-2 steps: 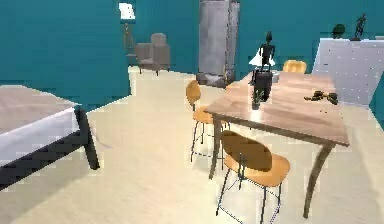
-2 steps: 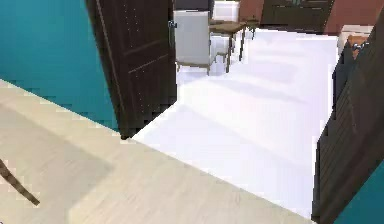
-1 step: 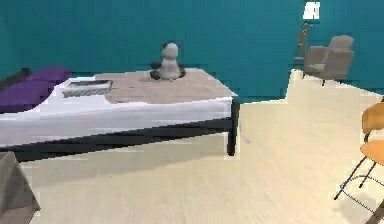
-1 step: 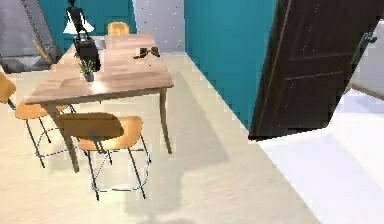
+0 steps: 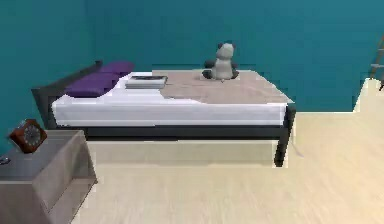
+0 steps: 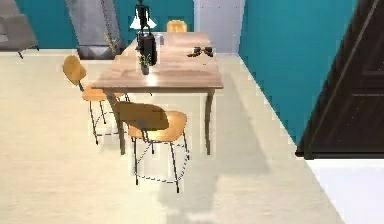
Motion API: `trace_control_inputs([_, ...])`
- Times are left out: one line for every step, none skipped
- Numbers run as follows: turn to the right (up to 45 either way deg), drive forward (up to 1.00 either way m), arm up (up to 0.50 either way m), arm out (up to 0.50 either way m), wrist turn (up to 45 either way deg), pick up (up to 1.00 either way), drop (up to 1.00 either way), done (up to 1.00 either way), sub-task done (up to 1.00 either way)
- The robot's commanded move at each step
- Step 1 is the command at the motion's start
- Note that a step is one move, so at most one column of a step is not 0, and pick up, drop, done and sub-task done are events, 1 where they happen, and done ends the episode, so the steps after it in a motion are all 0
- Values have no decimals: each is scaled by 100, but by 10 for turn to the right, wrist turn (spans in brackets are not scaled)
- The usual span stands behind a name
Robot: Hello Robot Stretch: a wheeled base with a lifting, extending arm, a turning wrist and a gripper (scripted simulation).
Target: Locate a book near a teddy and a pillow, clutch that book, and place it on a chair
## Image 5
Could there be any grey book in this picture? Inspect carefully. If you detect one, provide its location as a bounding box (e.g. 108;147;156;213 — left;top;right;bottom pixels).
124;75;169;90

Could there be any grey and black teddy panda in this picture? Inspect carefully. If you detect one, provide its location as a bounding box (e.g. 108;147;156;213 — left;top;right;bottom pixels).
201;41;240;82

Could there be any purple pillow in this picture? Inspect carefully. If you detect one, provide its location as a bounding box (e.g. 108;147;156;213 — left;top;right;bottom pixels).
63;72;120;99
98;60;136;77

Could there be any black framed white bed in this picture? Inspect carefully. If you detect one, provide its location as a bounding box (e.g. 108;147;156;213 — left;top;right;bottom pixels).
31;60;297;168

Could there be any beige blanket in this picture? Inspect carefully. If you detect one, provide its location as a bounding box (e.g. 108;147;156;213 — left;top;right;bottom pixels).
151;69;296;105

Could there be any red brown alarm clock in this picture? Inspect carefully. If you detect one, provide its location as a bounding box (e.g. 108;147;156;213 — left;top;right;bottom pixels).
8;118;48;155

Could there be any grey bedside table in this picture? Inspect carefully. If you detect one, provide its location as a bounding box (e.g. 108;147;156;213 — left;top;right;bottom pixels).
0;129;99;224

